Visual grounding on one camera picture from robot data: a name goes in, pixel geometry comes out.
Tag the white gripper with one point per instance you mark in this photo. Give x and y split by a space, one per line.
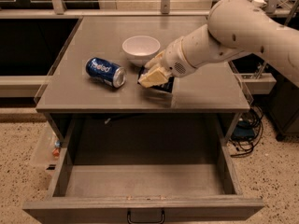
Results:
173 58

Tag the dark blue rxbar wrapper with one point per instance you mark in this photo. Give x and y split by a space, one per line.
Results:
167 87

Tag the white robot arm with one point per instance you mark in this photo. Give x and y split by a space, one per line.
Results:
234 29

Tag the grey counter cabinet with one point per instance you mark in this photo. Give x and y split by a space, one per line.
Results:
211 89

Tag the grey open top drawer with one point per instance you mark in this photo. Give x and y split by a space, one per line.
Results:
175 162

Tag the white ceramic bowl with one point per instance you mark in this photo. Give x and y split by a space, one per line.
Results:
140 49

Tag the blue pepsi soda can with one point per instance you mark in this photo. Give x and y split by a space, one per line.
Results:
106 72

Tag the small orange blue item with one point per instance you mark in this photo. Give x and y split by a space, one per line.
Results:
57 149

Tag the clear plastic side bin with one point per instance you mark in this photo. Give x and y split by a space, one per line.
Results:
42 155

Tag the metal railing frame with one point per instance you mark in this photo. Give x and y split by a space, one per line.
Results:
109 3

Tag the black drawer handle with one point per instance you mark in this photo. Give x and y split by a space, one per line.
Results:
146 216

